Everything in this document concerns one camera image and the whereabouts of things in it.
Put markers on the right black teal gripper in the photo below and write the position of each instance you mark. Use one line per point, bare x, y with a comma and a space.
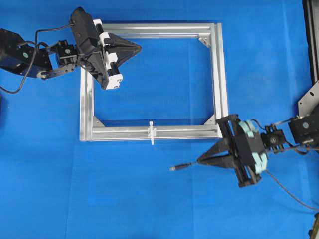
246, 151

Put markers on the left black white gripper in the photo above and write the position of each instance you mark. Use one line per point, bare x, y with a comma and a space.
95, 56

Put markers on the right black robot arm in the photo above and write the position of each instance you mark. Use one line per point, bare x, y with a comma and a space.
304, 130

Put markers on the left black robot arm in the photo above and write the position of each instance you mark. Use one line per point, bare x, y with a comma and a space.
37, 59

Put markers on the white zip tie loop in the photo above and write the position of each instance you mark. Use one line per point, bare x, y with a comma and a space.
152, 132

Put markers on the dark object bottom right corner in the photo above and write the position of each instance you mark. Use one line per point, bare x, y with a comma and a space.
314, 231

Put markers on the silver aluminium extrusion frame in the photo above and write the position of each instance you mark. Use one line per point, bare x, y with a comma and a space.
209, 34

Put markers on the grey metal mounting bracket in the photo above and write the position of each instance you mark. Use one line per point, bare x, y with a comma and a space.
308, 102

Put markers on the black metal rail right edge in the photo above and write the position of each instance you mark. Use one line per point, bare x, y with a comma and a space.
311, 16

